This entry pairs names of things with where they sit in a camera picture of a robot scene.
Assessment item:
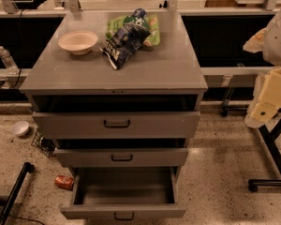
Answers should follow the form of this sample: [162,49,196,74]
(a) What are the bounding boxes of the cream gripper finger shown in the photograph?
[243,28,267,53]

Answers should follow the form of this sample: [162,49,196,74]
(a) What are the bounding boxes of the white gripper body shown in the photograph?
[244,67,281,128]

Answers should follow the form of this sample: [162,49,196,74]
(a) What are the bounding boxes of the dark blue chip bag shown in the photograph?
[99,22,152,70]

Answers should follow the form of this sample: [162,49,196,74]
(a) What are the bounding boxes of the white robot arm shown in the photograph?
[243,8,281,128]

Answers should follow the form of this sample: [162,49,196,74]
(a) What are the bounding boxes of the grey middle drawer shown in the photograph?
[54,148,188,168]

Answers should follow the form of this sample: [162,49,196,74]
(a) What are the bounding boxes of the grey drawer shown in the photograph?
[60,167,185,221]
[54,148,188,168]
[33,112,200,139]

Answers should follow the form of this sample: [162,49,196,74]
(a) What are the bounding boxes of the green snack bag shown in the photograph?
[106,14,160,47]

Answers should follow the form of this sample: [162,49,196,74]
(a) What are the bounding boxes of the grey drawer cabinet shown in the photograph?
[19,10,209,173]

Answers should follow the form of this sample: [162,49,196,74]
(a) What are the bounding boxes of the grey bottom drawer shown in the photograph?
[60,167,185,221]

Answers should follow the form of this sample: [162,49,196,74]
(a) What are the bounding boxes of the grey top drawer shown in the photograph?
[33,112,200,139]

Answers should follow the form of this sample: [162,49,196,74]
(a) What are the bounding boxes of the black table stand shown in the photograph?
[221,87,281,192]

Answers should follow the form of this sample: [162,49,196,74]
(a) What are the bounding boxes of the small blue object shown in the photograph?
[132,8,147,18]

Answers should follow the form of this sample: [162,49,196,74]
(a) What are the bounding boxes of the beige paper bowl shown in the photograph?
[58,30,98,55]

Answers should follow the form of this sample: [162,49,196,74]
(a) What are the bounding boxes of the orange crushed can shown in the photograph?
[54,175,74,190]

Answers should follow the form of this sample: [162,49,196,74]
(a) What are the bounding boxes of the clear plastic water bottle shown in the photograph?
[0,46,19,75]

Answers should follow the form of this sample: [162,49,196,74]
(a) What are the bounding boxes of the small white bowl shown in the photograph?
[11,121,30,136]

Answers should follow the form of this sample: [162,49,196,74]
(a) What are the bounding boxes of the black floor pole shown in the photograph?
[0,162,35,225]

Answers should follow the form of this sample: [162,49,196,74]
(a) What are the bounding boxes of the black wire basket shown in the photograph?
[31,128,55,158]

